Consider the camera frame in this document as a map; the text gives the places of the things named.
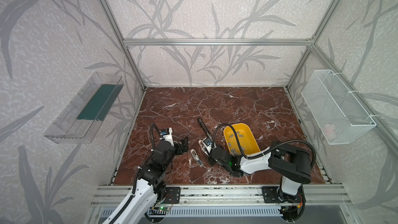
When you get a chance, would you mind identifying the beige white stapler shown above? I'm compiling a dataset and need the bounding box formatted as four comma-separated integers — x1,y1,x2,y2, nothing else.
190,149,204,167

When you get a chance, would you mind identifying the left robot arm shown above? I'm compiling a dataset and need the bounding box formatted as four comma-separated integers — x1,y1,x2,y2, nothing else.
104,138,189,224

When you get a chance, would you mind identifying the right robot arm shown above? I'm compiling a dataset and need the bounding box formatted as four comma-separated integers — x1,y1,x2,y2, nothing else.
203,144,313,196

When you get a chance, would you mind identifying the yellow plastic tray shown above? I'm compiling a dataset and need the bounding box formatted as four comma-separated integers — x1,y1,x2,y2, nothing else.
223,123,260,156

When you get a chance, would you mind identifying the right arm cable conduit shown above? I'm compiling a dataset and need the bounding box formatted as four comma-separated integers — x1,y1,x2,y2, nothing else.
212,123,317,170

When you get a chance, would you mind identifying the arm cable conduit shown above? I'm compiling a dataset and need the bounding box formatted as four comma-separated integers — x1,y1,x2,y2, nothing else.
212,123,317,170
108,123,161,224

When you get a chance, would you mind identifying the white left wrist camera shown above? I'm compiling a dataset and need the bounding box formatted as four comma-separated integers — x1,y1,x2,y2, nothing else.
160,128,174,146

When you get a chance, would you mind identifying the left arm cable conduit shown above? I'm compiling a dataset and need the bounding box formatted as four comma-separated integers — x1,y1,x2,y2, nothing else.
108,123,161,224

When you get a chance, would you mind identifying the white slotted cable duct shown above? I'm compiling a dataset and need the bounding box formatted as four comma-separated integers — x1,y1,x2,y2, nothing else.
99,206,346,218

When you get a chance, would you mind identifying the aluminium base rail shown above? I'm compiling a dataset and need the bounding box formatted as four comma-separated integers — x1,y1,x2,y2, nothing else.
90,184,352,207

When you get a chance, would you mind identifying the clear plastic wall bin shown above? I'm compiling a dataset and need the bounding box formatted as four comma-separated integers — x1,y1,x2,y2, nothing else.
44,72,124,144

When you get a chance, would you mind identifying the aluminium frame crossbar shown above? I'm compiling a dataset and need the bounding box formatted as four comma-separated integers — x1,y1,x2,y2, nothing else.
123,38,312,47

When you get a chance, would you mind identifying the aluminium frame corner post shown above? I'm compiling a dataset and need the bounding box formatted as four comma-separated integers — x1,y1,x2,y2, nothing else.
99,0,146,90

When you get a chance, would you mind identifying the white wire wall basket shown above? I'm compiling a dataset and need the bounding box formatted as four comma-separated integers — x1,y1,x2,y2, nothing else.
302,69,377,145

